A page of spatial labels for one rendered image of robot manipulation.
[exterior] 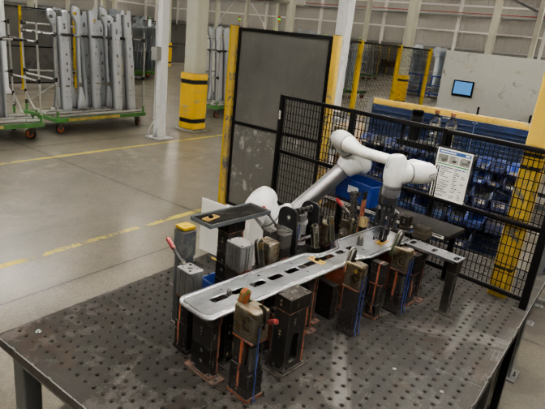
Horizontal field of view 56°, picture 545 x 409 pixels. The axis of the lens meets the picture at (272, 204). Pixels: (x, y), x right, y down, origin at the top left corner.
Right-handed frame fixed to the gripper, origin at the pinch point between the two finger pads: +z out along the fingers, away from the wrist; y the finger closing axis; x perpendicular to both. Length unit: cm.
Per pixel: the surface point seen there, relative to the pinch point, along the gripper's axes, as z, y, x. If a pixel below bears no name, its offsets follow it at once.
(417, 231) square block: 1.4, -6.7, -23.5
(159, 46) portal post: -51, 637, -296
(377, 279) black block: 13.5, -13.3, 22.0
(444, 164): -31, 0, -54
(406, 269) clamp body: 9.3, -19.8, 7.7
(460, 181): -24, -11, -55
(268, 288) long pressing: 4, -1, 84
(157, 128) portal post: 88, 635, -296
